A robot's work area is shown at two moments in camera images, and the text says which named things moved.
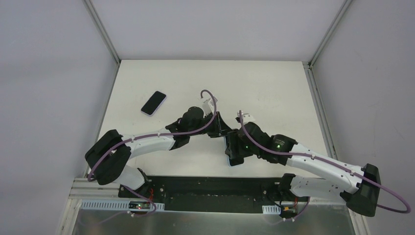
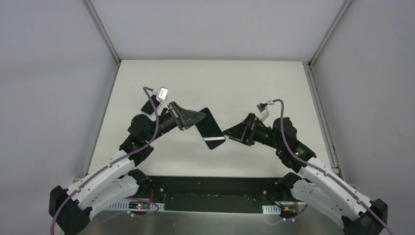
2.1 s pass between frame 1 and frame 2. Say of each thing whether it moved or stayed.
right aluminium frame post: stayed
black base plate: stayed
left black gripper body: moved
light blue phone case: moved
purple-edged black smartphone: stayed
